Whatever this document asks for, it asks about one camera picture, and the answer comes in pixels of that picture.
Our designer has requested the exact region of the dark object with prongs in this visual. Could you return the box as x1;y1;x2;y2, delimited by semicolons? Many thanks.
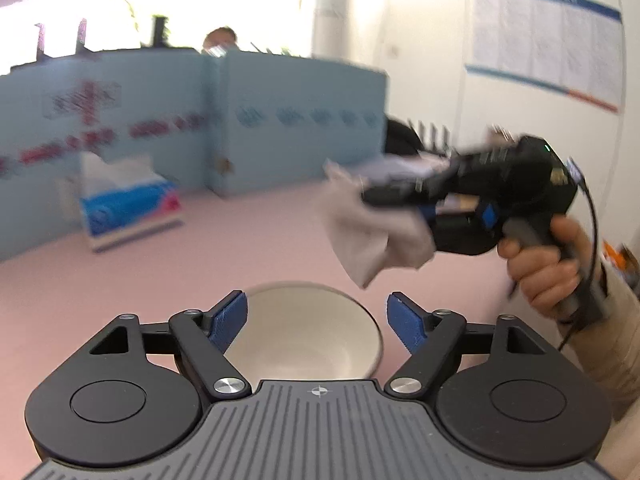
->
384;116;454;164

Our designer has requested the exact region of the person's right forearm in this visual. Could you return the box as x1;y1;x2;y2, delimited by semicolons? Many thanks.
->
562;260;640;467

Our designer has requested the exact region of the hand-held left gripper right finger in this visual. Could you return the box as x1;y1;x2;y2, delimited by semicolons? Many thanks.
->
384;290;549;402

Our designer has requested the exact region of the folded light blue cardboard panel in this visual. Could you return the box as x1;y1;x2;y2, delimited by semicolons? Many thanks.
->
202;52;390;199

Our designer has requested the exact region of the orange object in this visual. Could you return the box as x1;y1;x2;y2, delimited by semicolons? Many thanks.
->
602;239;639;274

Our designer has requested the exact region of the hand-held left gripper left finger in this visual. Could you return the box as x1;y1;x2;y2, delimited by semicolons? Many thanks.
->
87;289;252;402

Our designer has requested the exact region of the wall poster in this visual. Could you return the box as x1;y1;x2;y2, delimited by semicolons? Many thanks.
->
464;0;625;114

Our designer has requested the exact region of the person's right hand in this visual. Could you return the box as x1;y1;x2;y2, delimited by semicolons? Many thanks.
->
499;216;595;322

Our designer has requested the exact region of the white tissue sheet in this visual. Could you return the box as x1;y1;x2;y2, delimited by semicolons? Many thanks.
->
79;152;156;196

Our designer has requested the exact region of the white standing air conditioner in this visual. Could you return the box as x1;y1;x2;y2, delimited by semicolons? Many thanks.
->
313;0;351;59

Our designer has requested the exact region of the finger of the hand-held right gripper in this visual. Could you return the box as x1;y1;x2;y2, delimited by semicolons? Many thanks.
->
361;166;454;208
421;204;504;257

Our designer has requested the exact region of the white bowl with dark outside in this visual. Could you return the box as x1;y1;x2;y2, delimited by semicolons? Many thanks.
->
222;282;385;381

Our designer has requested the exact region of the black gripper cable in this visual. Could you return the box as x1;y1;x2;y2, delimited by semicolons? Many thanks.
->
555;157;601;354

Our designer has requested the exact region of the large light blue cardboard panel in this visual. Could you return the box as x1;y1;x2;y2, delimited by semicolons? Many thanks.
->
0;52;210;262

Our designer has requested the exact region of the blue tissue box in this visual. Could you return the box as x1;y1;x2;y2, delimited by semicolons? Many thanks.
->
78;179;184;255

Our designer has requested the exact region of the beige cloth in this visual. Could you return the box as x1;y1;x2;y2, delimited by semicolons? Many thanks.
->
320;158;437;290

